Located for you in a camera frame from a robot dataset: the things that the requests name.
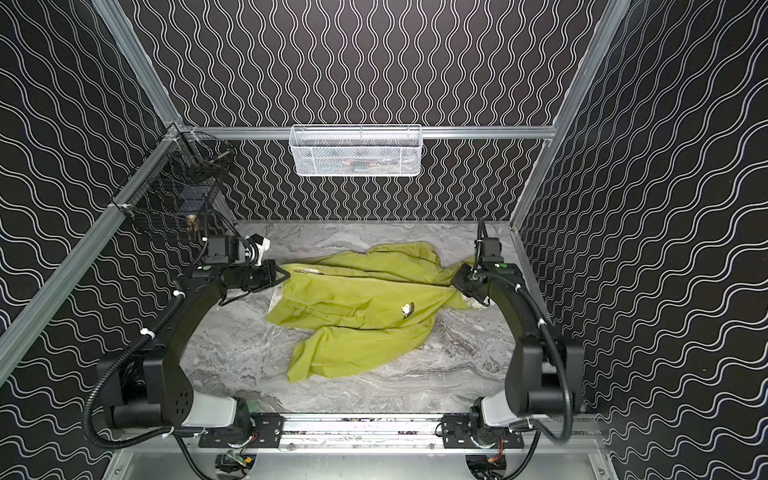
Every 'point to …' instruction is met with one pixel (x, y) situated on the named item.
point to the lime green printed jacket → (363, 307)
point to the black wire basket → (176, 187)
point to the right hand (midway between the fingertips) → (461, 283)
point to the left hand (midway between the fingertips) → (296, 274)
